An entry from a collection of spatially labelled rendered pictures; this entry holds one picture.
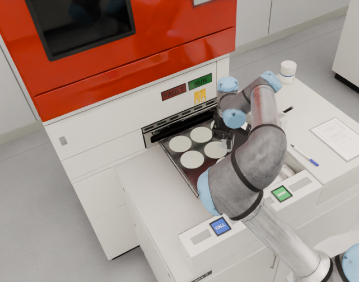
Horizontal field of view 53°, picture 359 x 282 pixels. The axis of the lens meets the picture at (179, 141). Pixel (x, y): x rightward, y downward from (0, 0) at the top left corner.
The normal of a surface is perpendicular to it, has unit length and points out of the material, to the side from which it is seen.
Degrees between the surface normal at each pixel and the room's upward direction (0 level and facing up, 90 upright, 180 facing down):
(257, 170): 50
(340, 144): 0
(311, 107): 0
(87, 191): 90
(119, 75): 90
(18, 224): 0
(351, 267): 37
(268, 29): 90
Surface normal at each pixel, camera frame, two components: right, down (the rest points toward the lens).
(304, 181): -0.07, -0.69
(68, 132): 0.47, 0.61
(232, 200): -0.06, 0.44
